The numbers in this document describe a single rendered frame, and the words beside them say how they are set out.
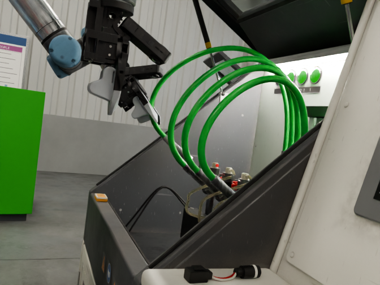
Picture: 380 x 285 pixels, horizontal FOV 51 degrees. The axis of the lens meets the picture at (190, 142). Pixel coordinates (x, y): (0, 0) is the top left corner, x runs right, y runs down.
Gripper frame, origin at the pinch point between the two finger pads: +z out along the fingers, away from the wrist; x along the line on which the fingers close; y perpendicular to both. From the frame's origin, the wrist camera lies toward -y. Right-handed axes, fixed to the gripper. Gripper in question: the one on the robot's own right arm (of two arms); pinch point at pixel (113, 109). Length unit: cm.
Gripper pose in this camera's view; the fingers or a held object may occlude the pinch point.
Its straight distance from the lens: 80.2
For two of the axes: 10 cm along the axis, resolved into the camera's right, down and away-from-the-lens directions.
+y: -9.3, -1.1, -3.5
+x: 3.4, 1.0, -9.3
